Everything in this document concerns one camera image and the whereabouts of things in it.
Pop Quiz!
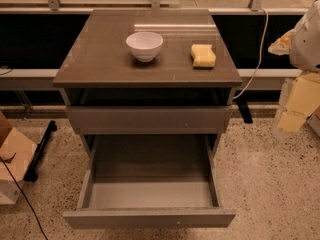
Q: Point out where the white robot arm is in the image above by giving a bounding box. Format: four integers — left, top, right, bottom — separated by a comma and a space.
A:
268, 0, 320, 133

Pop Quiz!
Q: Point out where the grey drawer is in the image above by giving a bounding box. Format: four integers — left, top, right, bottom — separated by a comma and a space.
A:
66, 106, 231, 135
63, 135, 235, 229

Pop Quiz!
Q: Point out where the white ceramic bowl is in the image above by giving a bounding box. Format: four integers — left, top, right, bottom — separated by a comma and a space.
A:
126, 32, 163, 62

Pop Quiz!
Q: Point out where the white cable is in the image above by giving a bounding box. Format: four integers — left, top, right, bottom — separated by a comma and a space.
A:
233, 7, 270, 101

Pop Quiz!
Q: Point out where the black bar stand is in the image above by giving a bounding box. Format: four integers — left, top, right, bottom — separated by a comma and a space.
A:
23, 120, 57, 182

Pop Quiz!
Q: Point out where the grey drawer cabinet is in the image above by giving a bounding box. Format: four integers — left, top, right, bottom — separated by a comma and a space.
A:
52, 8, 243, 158

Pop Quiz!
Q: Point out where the black cable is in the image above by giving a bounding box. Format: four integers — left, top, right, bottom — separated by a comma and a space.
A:
0, 157, 50, 240

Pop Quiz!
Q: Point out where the cardboard box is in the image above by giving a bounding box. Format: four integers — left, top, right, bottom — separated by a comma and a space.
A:
308, 107, 320, 137
0, 112, 37, 205

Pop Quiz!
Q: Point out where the black bracket leg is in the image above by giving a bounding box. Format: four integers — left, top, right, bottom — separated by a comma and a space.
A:
236, 100, 253, 124

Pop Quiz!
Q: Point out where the yellow sponge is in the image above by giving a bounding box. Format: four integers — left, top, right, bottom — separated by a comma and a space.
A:
191, 44, 216, 68

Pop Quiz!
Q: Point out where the grey upper drawer front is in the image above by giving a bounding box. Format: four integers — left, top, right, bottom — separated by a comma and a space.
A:
66, 106, 231, 135

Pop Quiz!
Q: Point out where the cardboard box at right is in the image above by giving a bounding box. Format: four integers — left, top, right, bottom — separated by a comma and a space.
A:
308, 107, 320, 137

